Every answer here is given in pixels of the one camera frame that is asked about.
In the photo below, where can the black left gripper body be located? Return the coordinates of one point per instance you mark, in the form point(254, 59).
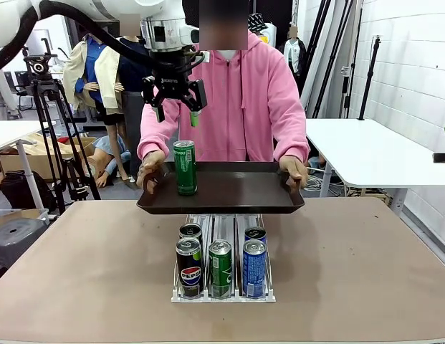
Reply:
point(169, 77)

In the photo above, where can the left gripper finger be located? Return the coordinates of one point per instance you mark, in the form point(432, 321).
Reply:
point(150, 93)
point(196, 104)

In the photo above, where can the green soda can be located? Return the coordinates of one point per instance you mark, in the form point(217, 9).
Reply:
point(186, 172)
point(220, 272)

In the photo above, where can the dark brown serving tray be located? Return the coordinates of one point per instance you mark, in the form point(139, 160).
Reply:
point(236, 193)

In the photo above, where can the blue Pocari can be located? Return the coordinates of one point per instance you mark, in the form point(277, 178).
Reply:
point(254, 272)
point(255, 233)

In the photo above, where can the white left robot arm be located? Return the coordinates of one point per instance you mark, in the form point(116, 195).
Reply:
point(157, 27)

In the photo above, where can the person's left forearm pink sleeve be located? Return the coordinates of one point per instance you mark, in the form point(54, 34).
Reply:
point(292, 143)

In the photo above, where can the person's right forearm pink sleeve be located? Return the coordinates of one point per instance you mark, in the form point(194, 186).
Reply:
point(154, 139)

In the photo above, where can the person in pink hoodie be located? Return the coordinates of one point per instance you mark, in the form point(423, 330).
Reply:
point(251, 89)

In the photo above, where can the person's right hand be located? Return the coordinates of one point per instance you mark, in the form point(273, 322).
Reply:
point(150, 163)

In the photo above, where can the person's left hand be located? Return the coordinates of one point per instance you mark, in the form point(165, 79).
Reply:
point(295, 168)

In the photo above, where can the mannequin with navy top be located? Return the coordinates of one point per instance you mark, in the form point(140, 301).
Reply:
point(107, 79)

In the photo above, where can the mannequin with black hat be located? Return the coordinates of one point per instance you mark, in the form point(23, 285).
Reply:
point(86, 71)

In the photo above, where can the crouching figure in blue shirt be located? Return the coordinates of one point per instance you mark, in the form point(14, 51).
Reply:
point(107, 147)

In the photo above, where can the white table with light stand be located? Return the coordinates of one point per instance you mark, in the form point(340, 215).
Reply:
point(369, 150)

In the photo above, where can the black light stand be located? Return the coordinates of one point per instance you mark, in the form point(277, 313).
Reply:
point(369, 79)

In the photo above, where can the black white patterned hat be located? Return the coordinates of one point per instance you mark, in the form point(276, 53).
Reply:
point(258, 22)

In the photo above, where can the black leaning pole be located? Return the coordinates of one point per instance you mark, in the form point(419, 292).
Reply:
point(317, 57)
point(353, 64)

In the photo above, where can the black Pepsi can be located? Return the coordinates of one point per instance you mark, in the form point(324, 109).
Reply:
point(190, 231)
point(190, 276)

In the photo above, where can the brown cardboard box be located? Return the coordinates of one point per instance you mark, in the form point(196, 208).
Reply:
point(28, 163)

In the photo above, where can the white table with cardboard box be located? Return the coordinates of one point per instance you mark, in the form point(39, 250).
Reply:
point(14, 130)

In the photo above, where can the grey hanging garment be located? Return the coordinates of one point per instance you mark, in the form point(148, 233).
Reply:
point(0, 93)

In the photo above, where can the black bag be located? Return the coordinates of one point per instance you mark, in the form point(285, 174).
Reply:
point(18, 190)

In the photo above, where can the white can dispenser rack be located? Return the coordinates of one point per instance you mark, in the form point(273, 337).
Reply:
point(222, 299)

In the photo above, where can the grey plastic stool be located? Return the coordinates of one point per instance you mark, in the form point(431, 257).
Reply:
point(14, 236)

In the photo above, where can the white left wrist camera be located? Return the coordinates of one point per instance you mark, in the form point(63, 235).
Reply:
point(188, 36)

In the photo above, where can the black camera tripod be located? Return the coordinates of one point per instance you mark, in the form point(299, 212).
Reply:
point(39, 68)

